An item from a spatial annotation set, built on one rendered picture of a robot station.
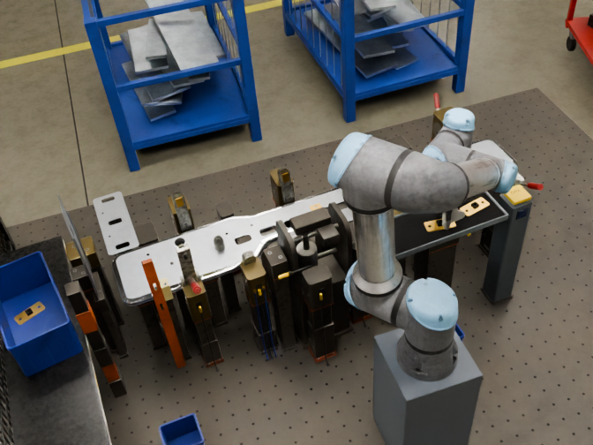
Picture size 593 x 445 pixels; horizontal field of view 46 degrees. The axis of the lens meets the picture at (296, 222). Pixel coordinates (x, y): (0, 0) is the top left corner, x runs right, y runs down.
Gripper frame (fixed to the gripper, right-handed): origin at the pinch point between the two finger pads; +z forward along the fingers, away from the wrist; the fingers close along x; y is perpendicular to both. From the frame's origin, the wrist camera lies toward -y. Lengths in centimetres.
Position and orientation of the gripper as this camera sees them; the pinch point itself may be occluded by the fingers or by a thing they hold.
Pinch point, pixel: (440, 219)
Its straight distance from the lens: 196.9
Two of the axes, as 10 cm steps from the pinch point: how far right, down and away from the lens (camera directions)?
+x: -2.0, -6.8, 7.1
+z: 0.7, 7.1, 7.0
